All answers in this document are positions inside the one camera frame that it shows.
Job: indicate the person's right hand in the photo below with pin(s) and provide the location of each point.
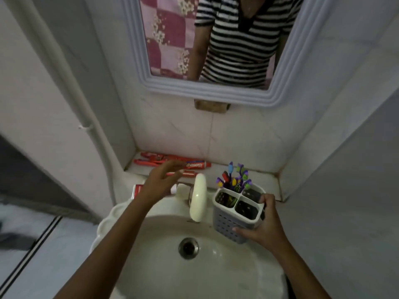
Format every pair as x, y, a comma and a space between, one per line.
271, 228

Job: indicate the person's left hand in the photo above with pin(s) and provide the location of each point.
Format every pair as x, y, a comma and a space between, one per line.
157, 183

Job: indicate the person's right thumb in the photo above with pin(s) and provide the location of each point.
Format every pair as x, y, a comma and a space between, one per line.
246, 231

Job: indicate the person's left fingers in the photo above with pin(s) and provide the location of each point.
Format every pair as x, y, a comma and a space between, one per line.
171, 166

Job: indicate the grey plastic toothbrush holder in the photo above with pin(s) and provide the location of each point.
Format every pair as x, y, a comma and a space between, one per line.
229, 219

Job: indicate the person's left forearm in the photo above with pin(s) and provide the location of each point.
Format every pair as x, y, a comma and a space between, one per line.
109, 245

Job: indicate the person's right forearm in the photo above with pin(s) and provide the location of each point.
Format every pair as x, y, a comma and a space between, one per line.
300, 274

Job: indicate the small red toothpaste tube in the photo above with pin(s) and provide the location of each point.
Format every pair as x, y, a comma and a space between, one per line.
187, 174

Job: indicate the flat red toothpaste tube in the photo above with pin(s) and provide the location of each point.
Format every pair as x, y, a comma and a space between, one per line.
156, 156

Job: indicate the long red toothpaste tube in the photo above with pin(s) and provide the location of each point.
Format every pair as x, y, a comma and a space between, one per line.
199, 165

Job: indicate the white tap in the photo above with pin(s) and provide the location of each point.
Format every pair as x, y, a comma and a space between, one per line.
198, 199

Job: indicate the red and white toothpaste tube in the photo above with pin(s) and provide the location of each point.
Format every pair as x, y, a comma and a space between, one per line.
136, 191

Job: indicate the bunch of colourful toothbrushes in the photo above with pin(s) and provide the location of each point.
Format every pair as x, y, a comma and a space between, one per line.
235, 180

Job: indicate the white ceramic sink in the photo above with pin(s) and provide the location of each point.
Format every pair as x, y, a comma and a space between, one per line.
202, 270

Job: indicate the metal sink drain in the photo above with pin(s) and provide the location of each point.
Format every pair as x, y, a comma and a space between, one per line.
188, 248

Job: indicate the brown wooden block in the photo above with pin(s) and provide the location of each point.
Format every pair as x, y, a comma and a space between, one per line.
212, 106

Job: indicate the white framed mirror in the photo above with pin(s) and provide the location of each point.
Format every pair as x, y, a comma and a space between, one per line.
224, 43

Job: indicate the white wall pipe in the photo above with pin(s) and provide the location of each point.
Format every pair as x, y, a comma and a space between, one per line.
70, 90

